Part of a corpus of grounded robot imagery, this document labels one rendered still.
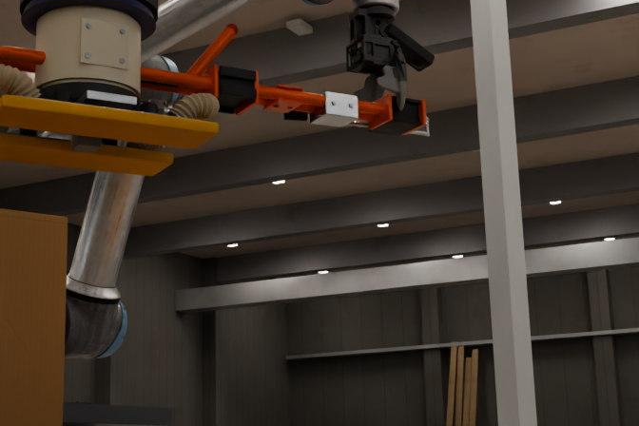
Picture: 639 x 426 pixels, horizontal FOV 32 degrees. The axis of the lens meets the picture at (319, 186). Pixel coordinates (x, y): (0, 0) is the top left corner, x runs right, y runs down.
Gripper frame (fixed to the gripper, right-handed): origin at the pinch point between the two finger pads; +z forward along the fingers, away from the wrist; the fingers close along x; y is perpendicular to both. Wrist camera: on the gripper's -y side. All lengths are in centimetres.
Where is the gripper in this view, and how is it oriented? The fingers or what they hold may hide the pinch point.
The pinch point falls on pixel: (390, 113)
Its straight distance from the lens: 213.9
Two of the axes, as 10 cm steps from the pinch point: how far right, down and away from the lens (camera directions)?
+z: 0.3, 9.7, -2.4
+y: -8.9, -0.9, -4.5
